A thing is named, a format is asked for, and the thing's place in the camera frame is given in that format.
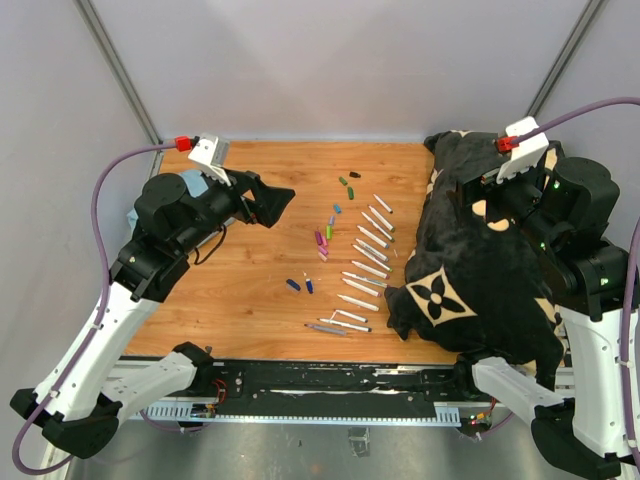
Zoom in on dark blue pen cap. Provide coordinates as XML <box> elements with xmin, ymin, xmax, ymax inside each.
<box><xmin>286</xmin><ymin>279</ymin><xmax>301</xmax><ymax>292</ymax></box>

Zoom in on dark blue marker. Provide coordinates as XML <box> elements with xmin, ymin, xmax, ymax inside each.
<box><xmin>318</xmin><ymin>318</ymin><xmax>372</xmax><ymax>333</ymax></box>

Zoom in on sky blue cap marker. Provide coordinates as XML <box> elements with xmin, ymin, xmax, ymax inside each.
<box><xmin>357</xmin><ymin>225</ymin><xmax>390</xmax><ymax>249</ymax></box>

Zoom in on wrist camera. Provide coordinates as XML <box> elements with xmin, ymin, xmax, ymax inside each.
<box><xmin>174</xmin><ymin>134</ymin><xmax>231</xmax><ymax>186</ymax></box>
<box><xmin>496</xmin><ymin>116</ymin><xmax>549</xmax><ymax>184</ymax></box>

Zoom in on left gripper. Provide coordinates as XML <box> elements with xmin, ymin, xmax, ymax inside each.
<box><xmin>175</xmin><ymin>163</ymin><xmax>295</xmax><ymax>254</ymax></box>

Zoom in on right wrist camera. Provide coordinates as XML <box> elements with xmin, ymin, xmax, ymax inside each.
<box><xmin>496</xmin><ymin>116</ymin><xmax>549</xmax><ymax>184</ymax></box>

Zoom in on dark green rainbow marker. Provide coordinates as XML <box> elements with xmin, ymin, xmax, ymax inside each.
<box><xmin>361</xmin><ymin>212</ymin><xmax>395</xmax><ymax>243</ymax></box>

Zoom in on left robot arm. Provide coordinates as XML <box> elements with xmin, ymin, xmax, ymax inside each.
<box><xmin>10</xmin><ymin>170</ymin><xmax>295</xmax><ymax>459</ymax></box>

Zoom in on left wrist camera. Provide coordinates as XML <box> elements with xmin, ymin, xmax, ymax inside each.
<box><xmin>174</xmin><ymin>134</ymin><xmax>231</xmax><ymax>186</ymax></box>

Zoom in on beige cap marker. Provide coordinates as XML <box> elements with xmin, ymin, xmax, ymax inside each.
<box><xmin>337</xmin><ymin>294</ymin><xmax>379</xmax><ymax>312</ymax></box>

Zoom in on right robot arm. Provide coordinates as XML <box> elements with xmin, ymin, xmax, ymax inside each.
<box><xmin>452</xmin><ymin>157</ymin><xmax>639</xmax><ymax>479</ymax></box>

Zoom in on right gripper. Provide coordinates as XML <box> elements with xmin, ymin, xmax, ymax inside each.
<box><xmin>446</xmin><ymin>154</ymin><xmax>561</xmax><ymax>253</ymax></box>

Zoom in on light blue cloth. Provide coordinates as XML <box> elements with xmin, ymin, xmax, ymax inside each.
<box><xmin>127</xmin><ymin>169</ymin><xmax>207</xmax><ymax>231</ymax></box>

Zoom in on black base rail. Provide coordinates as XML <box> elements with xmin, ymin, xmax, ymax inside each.
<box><xmin>146</xmin><ymin>360</ymin><xmax>491</xmax><ymax>427</ymax></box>

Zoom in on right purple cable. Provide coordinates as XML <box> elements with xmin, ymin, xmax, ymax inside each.
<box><xmin>509</xmin><ymin>97</ymin><xmax>640</xmax><ymax>466</ymax></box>

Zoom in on light green cap marker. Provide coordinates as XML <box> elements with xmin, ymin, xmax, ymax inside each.
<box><xmin>351</xmin><ymin>244</ymin><xmax>393</xmax><ymax>272</ymax></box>

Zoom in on black floral pillow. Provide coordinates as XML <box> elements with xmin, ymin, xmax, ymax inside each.
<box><xmin>384</xmin><ymin>130</ymin><xmax>564</xmax><ymax>390</ymax></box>

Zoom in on grey clear pen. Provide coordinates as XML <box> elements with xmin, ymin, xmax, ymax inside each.
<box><xmin>304</xmin><ymin>323</ymin><xmax>347</xmax><ymax>336</ymax></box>

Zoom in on purple cable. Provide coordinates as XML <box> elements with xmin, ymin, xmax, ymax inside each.
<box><xmin>10</xmin><ymin>143</ymin><xmax>181</xmax><ymax>475</ymax></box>
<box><xmin>509</xmin><ymin>97</ymin><xmax>640</xmax><ymax>466</ymax></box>

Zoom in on pink cap marker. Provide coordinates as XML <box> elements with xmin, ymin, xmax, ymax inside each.
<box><xmin>351</xmin><ymin>260</ymin><xmax>389</xmax><ymax>279</ymax></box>

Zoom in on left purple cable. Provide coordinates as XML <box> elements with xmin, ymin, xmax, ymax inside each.
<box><xmin>10</xmin><ymin>143</ymin><xmax>181</xmax><ymax>475</ymax></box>

